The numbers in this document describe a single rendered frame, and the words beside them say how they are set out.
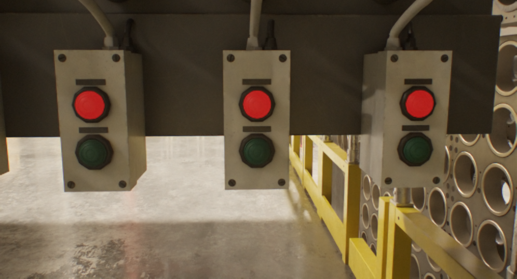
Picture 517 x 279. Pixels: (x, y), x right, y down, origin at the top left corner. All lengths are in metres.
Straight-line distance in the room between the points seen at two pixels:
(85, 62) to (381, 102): 0.32
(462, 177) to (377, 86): 2.21
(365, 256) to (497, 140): 1.12
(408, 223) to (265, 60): 0.73
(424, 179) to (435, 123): 0.06
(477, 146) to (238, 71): 2.09
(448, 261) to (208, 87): 0.60
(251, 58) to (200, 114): 0.13
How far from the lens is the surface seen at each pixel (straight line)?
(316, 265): 1.71
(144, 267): 1.74
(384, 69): 0.48
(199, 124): 0.54
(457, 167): 2.67
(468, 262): 0.91
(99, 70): 0.47
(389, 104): 0.48
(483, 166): 2.42
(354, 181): 1.63
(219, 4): 0.57
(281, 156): 0.46
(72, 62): 0.48
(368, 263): 1.46
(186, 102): 0.54
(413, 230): 1.07
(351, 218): 1.67
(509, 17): 1.59
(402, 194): 1.17
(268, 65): 0.45
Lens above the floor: 0.75
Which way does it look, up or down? 9 degrees down
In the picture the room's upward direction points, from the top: straight up
